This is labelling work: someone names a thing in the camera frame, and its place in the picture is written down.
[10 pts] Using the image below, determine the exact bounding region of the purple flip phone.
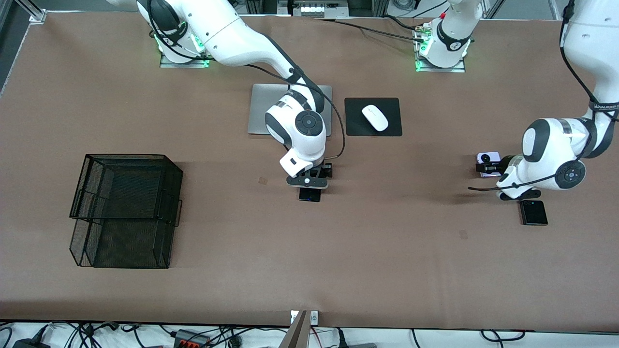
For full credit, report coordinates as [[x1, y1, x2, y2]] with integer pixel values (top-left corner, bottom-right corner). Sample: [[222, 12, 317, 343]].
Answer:
[[477, 152, 502, 177]]

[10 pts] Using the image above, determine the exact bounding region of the black flip phone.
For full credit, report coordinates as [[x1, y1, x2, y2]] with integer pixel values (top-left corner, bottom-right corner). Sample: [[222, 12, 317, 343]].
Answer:
[[519, 200, 549, 226]]

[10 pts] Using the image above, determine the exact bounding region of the black mouse pad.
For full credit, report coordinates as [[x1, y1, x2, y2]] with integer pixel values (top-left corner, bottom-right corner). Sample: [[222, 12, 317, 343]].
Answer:
[[344, 97, 403, 137]]

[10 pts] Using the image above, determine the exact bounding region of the white computer mouse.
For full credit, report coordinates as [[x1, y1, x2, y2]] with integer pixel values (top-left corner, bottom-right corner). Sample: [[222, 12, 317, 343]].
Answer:
[[362, 104, 389, 132]]

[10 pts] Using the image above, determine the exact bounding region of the silver closed laptop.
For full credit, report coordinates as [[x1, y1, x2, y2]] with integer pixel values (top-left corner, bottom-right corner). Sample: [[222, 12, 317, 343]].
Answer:
[[248, 84, 333, 137]]

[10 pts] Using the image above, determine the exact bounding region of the white connector box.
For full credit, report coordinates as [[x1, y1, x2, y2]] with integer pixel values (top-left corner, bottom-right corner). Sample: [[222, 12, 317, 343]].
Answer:
[[278, 0, 350, 18]]

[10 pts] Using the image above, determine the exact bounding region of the black mesh two-tier tray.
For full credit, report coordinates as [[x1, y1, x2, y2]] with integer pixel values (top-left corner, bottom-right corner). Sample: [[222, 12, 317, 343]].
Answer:
[[69, 154, 184, 269]]

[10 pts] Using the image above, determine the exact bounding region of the black orange power strip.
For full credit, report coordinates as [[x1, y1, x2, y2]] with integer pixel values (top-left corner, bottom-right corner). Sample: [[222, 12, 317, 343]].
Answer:
[[173, 329, 211, 348]]

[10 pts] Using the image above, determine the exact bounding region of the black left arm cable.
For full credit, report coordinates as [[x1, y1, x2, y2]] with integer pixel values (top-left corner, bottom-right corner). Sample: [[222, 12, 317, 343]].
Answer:
[[468, 0, 619, 192]]

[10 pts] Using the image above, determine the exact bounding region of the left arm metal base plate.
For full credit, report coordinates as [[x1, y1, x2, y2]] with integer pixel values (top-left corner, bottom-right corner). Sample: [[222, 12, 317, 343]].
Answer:
[[414, 23, 466, 73]]

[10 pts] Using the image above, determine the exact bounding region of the long black table cable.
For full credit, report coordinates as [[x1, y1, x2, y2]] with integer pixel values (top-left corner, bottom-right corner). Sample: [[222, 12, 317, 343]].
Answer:
[[313, 17, 426, 43]]

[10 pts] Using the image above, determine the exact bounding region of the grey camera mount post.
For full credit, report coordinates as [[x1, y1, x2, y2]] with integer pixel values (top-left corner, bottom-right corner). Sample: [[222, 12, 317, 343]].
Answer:
[[280, 310, 311, 348]]

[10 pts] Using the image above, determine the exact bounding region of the short black table cable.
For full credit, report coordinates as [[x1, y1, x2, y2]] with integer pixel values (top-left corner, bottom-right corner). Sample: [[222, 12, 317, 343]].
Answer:
[[381, 14, 422, 31]]

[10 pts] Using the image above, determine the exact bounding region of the black looped floor cable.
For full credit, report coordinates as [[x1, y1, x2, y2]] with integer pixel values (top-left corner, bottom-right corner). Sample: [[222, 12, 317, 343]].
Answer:
[[480, 329, 526, 342]]

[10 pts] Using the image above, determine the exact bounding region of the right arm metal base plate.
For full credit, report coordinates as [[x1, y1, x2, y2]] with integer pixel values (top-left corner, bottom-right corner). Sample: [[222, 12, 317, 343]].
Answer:
[[160, 46, 214, 69]]

